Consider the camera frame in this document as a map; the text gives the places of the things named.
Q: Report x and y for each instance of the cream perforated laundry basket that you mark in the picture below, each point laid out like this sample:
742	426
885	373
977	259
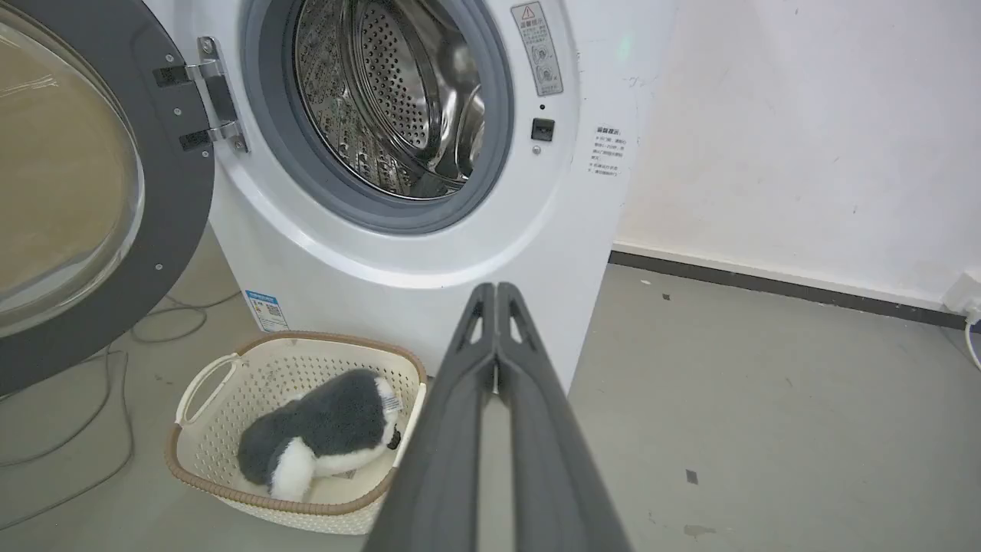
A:
230	429

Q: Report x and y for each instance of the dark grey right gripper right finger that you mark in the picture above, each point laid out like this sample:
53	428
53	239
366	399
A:
548	452

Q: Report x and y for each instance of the grey round washing machine door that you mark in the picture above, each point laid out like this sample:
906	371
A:
165	199

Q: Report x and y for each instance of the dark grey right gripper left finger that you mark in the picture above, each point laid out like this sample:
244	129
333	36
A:
444	452

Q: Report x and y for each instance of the white front-load washing machine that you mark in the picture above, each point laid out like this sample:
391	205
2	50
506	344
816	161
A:
429	230

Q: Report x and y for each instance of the grey and white plush toy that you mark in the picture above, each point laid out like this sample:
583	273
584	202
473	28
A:
329	429

